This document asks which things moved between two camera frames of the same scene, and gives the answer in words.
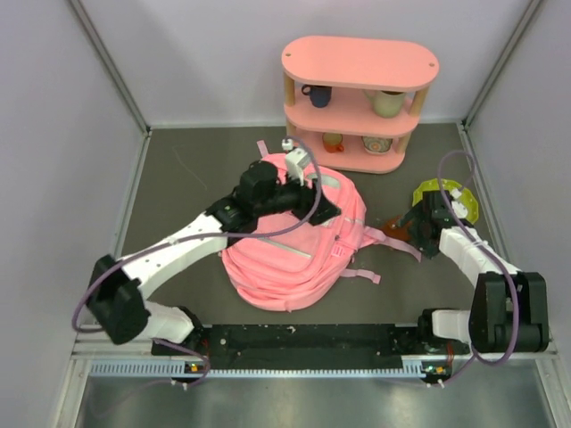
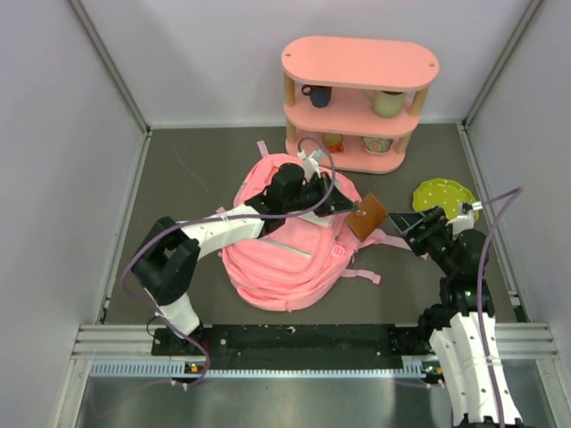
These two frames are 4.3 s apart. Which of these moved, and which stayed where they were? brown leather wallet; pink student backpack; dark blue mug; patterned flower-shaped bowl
Moved: brown leather wallet
Stayed: patterned flower-shaped bowl; dark blue mug; pink student backpack
